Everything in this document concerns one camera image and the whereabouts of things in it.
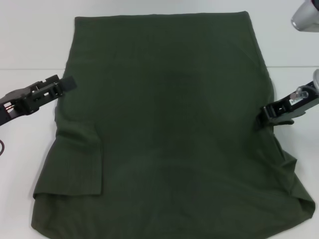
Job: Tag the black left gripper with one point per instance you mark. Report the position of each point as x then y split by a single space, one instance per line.
15 104

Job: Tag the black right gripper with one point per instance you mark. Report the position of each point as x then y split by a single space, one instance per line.
289 107

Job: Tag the dark green t-shirt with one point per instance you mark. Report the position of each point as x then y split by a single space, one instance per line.
169 124

